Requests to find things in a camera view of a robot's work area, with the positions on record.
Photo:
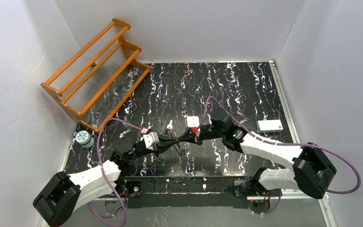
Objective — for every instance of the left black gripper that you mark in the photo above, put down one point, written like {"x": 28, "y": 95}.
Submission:
{"x": 159, "y": 143}

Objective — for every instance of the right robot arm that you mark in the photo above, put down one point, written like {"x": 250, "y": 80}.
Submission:
{"x": 304, "y": 167}

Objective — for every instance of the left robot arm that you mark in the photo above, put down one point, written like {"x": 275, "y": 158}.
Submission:
{"x": 64, "y": 193}

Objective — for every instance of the aluminium frame rail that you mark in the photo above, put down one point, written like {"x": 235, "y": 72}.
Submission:
{"x": 65, "y": 193}

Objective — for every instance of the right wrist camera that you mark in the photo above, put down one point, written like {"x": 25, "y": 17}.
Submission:
{"x": 192, "y": 122}

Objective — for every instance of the orange wooden rack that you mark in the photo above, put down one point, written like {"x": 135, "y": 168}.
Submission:
{"x": 93, "y": 84}

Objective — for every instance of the small patterned round jar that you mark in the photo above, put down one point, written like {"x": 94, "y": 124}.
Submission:
{"x": 84, "y": 139}

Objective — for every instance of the white box red label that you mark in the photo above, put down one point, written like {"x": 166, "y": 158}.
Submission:
{"x": 270, "y": 126}

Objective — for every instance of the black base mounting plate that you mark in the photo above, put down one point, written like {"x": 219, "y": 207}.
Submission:
{"x": 209, "y": 191}

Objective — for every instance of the silver key with ring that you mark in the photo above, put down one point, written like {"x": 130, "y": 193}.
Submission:
{"x": 170, "y": 125}

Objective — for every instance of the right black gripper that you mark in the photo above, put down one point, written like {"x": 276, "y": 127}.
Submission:
{"x": 197, "y": 134}

